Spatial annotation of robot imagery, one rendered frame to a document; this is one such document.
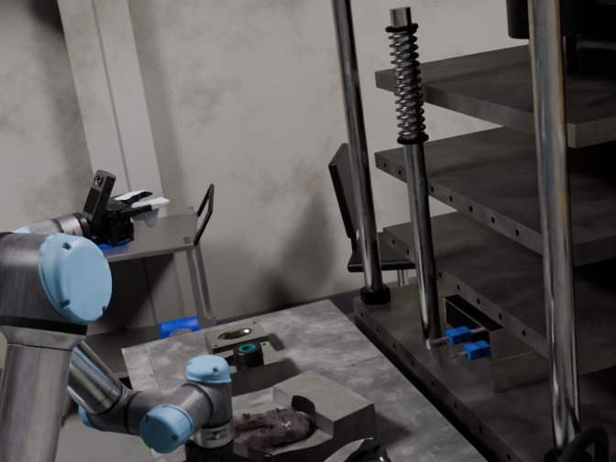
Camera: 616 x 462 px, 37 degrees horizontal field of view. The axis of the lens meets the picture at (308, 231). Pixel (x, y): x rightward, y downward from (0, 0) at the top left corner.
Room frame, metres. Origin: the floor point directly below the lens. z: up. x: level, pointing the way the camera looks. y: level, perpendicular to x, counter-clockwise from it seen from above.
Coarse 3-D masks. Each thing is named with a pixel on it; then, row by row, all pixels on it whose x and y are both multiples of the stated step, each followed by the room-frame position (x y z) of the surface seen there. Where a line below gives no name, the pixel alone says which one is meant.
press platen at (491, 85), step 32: (448, 64) 2.78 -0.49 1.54; (480, 64) 2.70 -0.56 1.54; (512, 64) 2.62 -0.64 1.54; (608, 64) 2.41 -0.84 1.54; (448, 96) 2.34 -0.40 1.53; (480, 96) 2.21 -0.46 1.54; (512, 96) 2.15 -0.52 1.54; (576, 96) 2.05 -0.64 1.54; (608, 96) 2.01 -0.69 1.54; (512, 128) 2.03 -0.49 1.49; (576, 128) 1.79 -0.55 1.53; (608, 128) 1.81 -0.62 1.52
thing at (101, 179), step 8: (96, 176) 1.93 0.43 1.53; (104, 176) 1.92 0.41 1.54; (112, 176) 1.92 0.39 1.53; (96, 184) 1.92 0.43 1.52; (104, 184) 1.91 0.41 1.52; (112, 184) 1.92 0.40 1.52; (96, 192) 1.91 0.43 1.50; (104, 192) 1.91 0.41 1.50; (88, 200) 1.92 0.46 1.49; (96, 200) 1.90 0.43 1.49; (104, 200) 1.91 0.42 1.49; (88, 208) 1.91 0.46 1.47; (96, 208) 1.90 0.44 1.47; (104, 208) 1.91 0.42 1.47; (88, 216) 1.90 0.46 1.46; (96, 216) 1.90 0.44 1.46; (96, 224) 1.90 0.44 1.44
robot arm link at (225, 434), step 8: (232, 424) 1.46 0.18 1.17; (200, 432) 1.43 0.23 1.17; (208, 432) 1.43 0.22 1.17; (216, 432) 1.43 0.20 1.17; (224, 432) 1.44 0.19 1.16; (232, 432) 1.45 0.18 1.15; (200, 440) 1.44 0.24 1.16; (208, 440) 1.43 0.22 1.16; (216, 440) 1.43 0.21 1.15; (224, 440) 1.44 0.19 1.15; (208, 448) 1.44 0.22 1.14
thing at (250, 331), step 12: (240, 324) 2.63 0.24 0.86; (252, 324) 2.62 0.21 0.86; (204, 336) 2.60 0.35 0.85; (216, 336) 2.56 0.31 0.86; (228, 336) 2.58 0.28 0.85; (240, 336) 2.58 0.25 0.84; (252, 336) 2.53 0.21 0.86; (264, 336) 2.52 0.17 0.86; (216, 348) 2.48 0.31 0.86; (228, 348) 2.49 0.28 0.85
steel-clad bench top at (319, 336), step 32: (256, 320) 2.79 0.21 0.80; (288, 320) 2.76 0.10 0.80; (320, 320) 2.72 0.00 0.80; (128, 352) 2.68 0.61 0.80; (160, 352) 2.64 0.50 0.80; (192, 352) 2.61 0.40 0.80; (288, 352) 2.52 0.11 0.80; (320, 352) 2.48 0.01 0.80; (352, 352) 2.46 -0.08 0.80; (160, 384) 2.42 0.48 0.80; (352, 384) 2.26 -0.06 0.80; (384, 384) 2.23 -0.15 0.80; (384, 416) 2.06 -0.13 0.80; (416, 416) 2.04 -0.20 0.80; (416, 448) 1.89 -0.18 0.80; (448, 448) 1.88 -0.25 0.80
